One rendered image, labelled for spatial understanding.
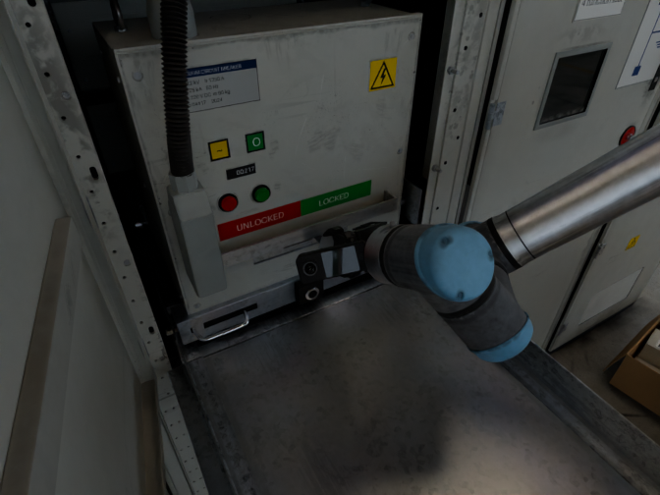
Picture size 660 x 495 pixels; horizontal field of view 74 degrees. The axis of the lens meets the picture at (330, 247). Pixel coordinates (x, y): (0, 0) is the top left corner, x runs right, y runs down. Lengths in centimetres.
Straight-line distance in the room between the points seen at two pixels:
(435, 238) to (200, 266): 34
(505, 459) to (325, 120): 62
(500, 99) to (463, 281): 50
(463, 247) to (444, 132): 42
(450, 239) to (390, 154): 40
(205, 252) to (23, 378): 31
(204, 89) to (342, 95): 23
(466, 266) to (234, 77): 42
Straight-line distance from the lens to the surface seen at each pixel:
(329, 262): 67
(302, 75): 74
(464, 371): 89
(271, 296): 91
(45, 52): 61
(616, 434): 87
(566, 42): 105
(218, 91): 69
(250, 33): 69
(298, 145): 77
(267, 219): 81
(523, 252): 71
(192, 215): 62
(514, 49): 94
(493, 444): 82
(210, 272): 68
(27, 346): 45
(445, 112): 89
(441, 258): 52
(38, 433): 39
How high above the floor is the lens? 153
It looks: 37 degrees down
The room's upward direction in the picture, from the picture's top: straight up
